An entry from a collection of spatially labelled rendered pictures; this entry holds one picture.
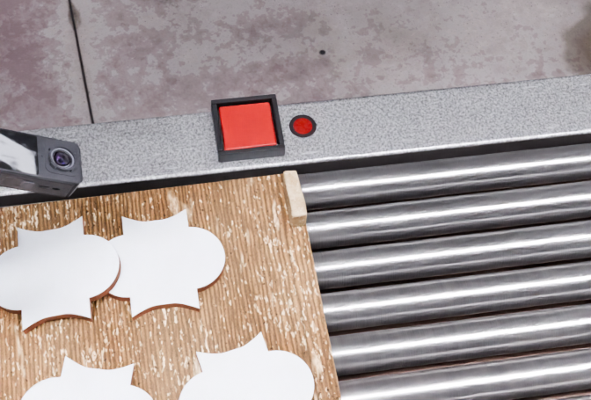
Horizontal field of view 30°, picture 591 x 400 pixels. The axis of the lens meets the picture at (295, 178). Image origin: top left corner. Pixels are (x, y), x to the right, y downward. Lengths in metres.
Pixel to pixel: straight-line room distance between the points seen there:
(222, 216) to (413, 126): 0.26
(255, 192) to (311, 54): 1.30
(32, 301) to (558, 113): 0.64
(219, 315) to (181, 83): 1.34
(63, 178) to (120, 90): 1.47
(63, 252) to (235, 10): 1.47
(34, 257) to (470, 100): 0.54
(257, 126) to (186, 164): 0.09
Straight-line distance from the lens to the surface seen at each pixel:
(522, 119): 1.34
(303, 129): 1.28
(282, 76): 2.45
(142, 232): 1.18
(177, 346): 1.14
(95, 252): 1.16
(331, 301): 1.18
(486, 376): 1.17
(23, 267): 1.17
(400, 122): 1.30
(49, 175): 0.96
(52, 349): 1.15
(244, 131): 1.26
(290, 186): 1.19
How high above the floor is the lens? 1.99
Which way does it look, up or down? 59 degrees down
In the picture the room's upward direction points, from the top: 6 degrees clockwise
